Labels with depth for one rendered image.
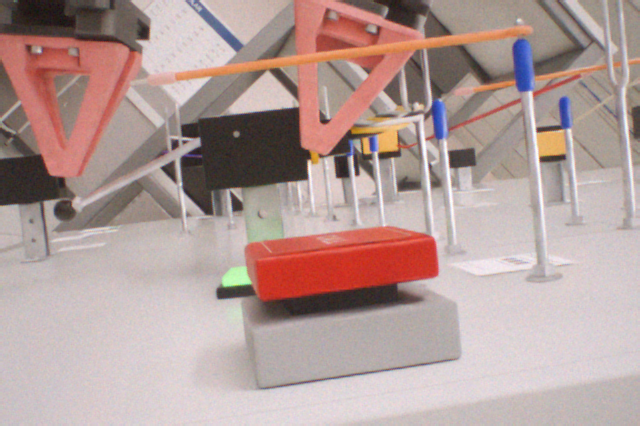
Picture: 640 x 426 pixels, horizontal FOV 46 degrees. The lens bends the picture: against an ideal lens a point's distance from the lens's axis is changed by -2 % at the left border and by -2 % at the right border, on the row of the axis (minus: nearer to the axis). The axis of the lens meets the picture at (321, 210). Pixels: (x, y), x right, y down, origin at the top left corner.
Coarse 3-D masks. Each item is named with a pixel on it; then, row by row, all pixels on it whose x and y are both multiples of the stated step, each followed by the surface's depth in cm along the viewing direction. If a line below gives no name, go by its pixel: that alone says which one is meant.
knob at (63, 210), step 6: (66, 198) 44; (60, 204) 43; (66, 204) 43; (54, 210) 43; (60, 210) 43; (66, 210) 43; (72, 210) 43; (60, 216) 43; (66, 216) 43; (72, 216) 43; (66, 222) 44
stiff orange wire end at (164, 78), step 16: (480, 32) 31; (496, 32) 31; (512, 32) 31; (528, 32) 31; (368, 48) 32; (384, 48) 32; (400, 48) 32; (416, 48) 32; (240, 64) 33; (256, 64) 33; (272, 64) 33; (288, 64) 33; (144, 80) 34; (160, 80) 33; (176, 80) 33
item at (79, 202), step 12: (192, 144) 43; (168, 156) 43; (180, 156) 44; (144, 168) 43; (156, 168) 44; (120, 180) 44; (132, 180) 44; (96, 192) 44; (108, 192) 44; (72, 204) 43; (84, 204) 44
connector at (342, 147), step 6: (324, 120) 42; (330, 120) 42; (348, 132) 43; (342, 138) 42; (348, 138) 43; (336, 144) 42; (342, 144) 42; (348, 144) 42; (306, 150) 42; (336, 150) 42; (342, 150) 42; (348, 150) 42; (306, 156) 42; (318, 156) 42; (324, 156) 42; (330, 156) 43
